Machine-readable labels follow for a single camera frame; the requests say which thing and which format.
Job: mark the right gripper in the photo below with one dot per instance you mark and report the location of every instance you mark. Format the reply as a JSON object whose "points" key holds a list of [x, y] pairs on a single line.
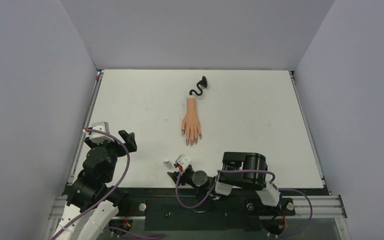
{"points": [[178, 175]]}

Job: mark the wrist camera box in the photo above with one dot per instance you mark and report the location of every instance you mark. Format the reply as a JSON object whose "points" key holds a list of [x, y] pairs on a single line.
{"points": [[98, 137], [182, 162]]}

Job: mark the black flexible hand stand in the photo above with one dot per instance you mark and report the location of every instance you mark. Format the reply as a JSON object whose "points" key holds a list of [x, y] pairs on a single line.
{"points": [[200, 85]]}

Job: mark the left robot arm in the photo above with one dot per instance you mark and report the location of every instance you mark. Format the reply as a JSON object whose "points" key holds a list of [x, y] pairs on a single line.
{"points": [[95, 197]]}

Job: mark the clear nail polish bottle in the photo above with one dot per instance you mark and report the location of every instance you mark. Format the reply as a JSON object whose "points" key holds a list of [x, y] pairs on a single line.
{"points": [[168, 165]]}

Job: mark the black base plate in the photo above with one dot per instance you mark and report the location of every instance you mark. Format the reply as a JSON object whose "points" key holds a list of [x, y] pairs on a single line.
{"points": [[162, 211]]}

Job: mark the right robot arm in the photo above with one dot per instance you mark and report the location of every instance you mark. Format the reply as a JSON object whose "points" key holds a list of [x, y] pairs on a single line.
{"points": [[245, 170]]}

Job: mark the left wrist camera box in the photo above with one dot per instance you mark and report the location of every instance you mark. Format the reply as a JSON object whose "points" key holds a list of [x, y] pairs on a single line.
{"points": [[98, 137]]}

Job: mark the mannequin practice hand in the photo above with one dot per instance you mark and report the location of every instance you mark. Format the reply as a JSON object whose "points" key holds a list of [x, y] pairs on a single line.
{"points": [[191, 127]]}

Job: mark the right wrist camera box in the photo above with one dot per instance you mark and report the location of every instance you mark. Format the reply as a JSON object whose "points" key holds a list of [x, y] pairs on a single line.
{"points": [[182, 162]]}

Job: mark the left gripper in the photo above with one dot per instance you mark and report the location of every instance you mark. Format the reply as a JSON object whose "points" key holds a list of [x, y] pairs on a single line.
{"points": [[129, 139]]}

